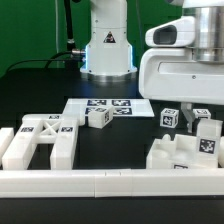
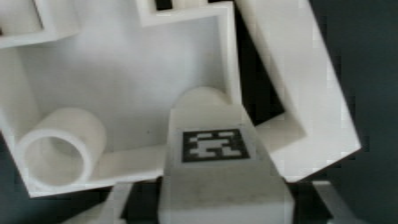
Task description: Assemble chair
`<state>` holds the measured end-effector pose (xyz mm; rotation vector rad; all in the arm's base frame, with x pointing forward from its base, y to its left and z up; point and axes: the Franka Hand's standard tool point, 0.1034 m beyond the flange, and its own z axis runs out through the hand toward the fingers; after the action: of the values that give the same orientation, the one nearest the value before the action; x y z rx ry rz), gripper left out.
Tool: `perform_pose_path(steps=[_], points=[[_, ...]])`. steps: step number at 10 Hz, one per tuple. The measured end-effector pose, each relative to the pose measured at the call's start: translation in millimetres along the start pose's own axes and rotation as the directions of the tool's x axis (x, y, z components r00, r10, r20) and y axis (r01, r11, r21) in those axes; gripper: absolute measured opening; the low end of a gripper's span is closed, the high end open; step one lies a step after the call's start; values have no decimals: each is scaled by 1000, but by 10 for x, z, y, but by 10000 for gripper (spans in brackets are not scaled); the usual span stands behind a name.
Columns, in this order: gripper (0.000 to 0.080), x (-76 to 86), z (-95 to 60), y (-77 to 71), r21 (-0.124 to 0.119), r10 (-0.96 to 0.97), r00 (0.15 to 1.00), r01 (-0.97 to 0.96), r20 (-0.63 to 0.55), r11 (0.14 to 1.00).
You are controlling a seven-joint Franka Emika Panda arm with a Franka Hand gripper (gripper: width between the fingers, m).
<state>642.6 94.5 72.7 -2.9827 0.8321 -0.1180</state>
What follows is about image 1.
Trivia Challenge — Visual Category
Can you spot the white marker base sheet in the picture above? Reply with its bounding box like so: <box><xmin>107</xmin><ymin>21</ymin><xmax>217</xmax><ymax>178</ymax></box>
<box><xmin>63</xmin><ymin>98</ymin><xmax>154</xmax><ymax>117</ymax></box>

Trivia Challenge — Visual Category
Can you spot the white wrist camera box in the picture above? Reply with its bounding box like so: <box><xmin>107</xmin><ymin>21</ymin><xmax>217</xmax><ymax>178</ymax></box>
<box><xmin>145</xmin><ymin>16</ymin><xmax>195</xmax><ymax>48</ymax></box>

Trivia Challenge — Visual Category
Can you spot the white chair seat plate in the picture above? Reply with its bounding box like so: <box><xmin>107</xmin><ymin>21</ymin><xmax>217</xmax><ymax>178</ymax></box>
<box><xmin>146</xmin><ymin>134</ymin><xmax>215</xmax><ymax>169</ymax></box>

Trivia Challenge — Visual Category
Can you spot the white tagged chair nut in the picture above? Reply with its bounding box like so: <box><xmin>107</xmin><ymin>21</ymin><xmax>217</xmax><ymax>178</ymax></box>
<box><xmin>160</xmin><ymin>108</ymin><xmax>179</xmax><ymax>128</ymax></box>

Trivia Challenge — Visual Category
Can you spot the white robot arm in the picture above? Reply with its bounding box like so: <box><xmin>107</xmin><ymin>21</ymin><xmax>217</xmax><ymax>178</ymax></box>
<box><xmin>80</xmin><ymin>0</ymin><xmax>224</xmax><ymax>122</ymax></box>

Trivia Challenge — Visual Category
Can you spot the white U-shaped fence frame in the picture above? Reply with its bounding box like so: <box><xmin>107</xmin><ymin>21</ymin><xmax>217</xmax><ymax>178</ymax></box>
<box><xmin>0</xmin><ymin>168</ymin><xmax>224</xmax><ymax>198</ymax></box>

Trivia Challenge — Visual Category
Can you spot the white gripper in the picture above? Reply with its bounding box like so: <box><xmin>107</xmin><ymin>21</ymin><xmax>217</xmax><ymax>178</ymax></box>
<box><xmin>139</xmin><ymin>48</ymin><xmax>224</xmax><ymax>133</ymax></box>

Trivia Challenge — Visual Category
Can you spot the white chair back frame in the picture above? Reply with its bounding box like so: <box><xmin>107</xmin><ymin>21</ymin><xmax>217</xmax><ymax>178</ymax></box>
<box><xmin>0</xmin><ymin>114</ymin><xmax>85</xmax><ymax>170</ymax></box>

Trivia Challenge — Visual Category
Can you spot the black cable bundle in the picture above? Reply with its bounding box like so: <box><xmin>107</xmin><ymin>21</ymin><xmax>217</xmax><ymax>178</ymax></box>
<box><xmin>6</xmin><ymin>0</ymin><xmax>88</xmax><ymax>73</ymax></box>

